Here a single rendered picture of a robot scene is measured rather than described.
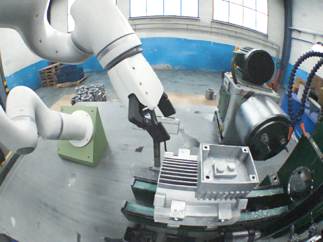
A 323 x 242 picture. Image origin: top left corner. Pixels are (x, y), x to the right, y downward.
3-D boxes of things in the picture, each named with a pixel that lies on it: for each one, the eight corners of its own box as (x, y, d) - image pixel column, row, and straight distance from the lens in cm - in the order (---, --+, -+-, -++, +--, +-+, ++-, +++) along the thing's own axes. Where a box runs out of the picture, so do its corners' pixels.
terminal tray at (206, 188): (237, 164, 40) (247, 145, 35) (243, 199, 35) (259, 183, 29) (194, 162, 36) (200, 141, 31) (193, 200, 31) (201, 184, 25)
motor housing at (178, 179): (219, 181, 54) (239, 144, 40) (221, 231, 47) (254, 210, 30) (165, 177, 51) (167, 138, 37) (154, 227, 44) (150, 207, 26)
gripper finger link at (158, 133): (137, 114, 25) (156, 141, 28) (131, 125, 23) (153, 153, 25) (152, 108, 23) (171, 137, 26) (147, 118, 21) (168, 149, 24)
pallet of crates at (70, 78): (87, 78, 602) (84, 60, 589) (79, 85, 534) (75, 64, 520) (65, 82, 665) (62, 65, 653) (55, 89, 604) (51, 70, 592)
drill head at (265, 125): (257, 123, 97) (270, 88, 89) (279, 167, 75) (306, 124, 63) (224, 119, 87) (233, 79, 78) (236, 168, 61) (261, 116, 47)
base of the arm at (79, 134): (68, 146, 83) (43, 148, 71) (67, 112, 84) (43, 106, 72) (94, 146, 71) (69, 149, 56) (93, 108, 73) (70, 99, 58)
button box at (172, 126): (179, 131, 56) (180, 118, 55) (178, 135, 49) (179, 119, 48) (138, 126, 59) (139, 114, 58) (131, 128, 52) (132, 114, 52)
